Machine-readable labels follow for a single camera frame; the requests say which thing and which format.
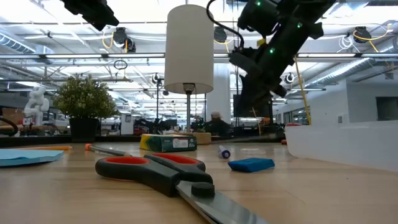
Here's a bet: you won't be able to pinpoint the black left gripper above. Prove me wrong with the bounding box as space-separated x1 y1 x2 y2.
60 0 120 32

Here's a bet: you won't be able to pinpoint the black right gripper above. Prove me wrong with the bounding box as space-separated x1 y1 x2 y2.
239 61 287 109

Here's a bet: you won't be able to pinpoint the white marker pen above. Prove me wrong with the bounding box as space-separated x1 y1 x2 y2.
218 144 231 159

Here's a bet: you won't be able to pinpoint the blue eraser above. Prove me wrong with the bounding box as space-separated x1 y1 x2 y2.
228 157 275 174

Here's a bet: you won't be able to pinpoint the green yellow crayon box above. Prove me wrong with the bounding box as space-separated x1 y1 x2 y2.
139 133 198 153

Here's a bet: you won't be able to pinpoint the black orange handled scissors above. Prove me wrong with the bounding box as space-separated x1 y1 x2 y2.
95 152 269 224

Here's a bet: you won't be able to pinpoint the dark pencil orange eraser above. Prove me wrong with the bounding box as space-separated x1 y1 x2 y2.
85 143 133 157

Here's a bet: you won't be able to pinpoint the blue sticky note pad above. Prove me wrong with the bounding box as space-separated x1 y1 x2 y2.
0 148 65 167

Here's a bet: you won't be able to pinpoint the black monitor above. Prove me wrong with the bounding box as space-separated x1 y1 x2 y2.
233 94 274 118

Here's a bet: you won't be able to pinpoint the person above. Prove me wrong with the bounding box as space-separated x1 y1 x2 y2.
203 110 233 137

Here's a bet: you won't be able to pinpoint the white shade wooden base lamp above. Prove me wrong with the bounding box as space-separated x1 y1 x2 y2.
164 4 215 146

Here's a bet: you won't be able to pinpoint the green potted plant black pot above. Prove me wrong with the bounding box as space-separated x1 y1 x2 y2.
52 74 119 143

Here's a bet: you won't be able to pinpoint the clear plastic bin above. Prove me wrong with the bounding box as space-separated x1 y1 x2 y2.
285 119 398 173

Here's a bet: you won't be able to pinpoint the white robot figure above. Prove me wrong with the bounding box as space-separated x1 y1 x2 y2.
24 86 50 126

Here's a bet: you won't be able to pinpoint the yellow hanging cable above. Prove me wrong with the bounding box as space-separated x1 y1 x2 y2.
293 55 312 125

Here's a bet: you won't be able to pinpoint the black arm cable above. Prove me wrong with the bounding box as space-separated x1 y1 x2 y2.
206 0 245 50

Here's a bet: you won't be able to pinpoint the black table frame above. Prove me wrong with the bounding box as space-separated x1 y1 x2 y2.
0 134 287 148

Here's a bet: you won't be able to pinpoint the black looped cable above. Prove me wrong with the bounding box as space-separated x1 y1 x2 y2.
0 107 19 137

